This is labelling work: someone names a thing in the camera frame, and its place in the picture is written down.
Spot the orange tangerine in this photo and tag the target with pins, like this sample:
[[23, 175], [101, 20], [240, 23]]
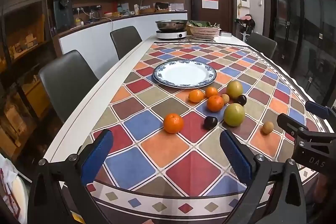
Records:
[[196, 96], [173, 123], [211, 91], [215, 103]]

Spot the small tan kiwi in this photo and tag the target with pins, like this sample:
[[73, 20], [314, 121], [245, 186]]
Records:
[[225, 98], [267, 127]]

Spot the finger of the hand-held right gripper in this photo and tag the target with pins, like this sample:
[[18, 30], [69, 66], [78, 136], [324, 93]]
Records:
[[288, 124], [317, 109]]

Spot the white counter cabinet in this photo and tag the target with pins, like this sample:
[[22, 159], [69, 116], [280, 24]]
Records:
[[92, 40]]

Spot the small white box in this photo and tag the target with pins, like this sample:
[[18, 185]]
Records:
[[225, 34]]

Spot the pink and black plush toy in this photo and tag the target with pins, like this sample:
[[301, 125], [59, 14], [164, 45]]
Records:
[[246, 20]]

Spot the pink woven basket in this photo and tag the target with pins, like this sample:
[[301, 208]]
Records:
[[204, 32]]

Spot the grey dining chair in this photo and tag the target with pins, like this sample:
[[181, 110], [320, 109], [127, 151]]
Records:
[[68, 82], [126, 40], [262, 44]]

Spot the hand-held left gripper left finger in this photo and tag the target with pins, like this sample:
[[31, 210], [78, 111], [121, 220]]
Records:
[[97, 158]]

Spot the leafy green vegetables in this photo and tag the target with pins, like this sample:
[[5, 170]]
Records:
[[202, 23]]

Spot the white induction cooker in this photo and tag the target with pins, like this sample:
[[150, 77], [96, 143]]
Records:
[[171, 35]]

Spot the steel cooking pot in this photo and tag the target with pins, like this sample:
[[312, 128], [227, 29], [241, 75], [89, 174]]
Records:
[[170, 26]]

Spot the black door lock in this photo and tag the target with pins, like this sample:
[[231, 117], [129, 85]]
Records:
[[193, 5]]

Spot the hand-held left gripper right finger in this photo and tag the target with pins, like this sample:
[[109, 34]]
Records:
[[236, 159]]

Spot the dark glass sliding door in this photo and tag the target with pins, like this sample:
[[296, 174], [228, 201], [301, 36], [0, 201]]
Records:
[[302, 16]]

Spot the white wall intercom panel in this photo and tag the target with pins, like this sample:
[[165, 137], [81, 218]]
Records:
[[244, 1]]

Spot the dark glass display cabinet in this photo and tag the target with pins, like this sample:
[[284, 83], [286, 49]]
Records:
[[21, 43]]

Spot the colourful checked tablecloth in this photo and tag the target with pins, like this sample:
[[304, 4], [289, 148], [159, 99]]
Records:
[[183, 169]]

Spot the dark plum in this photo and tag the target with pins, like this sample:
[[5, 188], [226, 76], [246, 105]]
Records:
[[241, 100], [210, 123]]

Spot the black countertop appliance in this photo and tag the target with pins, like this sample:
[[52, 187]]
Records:
[[63, 15]]

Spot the blue-rimmed white plate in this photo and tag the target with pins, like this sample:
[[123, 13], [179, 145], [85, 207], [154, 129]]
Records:
[[183, 74]]

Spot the white plastic bag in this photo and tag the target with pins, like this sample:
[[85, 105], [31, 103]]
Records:
[[11, 187]]

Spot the yellow-green pomelo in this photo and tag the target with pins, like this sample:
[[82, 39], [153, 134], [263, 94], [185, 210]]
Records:
[[234, 88], [234, 115]]

